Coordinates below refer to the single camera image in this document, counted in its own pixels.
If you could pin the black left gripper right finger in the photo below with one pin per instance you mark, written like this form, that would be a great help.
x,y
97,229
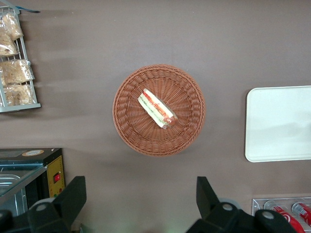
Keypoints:
x,y
211,206

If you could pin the cream plastic tray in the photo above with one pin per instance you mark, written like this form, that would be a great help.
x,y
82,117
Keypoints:
x,y
279,123

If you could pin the clear acrylic can dispenser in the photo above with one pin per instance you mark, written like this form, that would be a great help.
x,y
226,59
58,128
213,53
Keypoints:
x,y
258,206

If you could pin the black food warmer cabinet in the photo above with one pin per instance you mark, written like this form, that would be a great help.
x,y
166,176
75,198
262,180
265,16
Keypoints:
x,y
39,157

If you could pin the wrapped sandwich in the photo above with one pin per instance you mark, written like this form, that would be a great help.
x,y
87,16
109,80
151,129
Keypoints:
x,y
156,109

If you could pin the brown round wicker basket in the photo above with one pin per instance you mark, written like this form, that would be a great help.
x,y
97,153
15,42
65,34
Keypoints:
x,y
136,131

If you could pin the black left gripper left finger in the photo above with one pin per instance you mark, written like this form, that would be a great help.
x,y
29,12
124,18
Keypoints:
x,y
65,206

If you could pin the red cola can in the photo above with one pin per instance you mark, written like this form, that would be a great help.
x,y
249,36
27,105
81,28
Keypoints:
x,y
290,218
303,210

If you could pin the bagged bread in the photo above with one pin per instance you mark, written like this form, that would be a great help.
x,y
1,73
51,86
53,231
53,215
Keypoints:
x,y
13,26
19,94
7,46
15,71

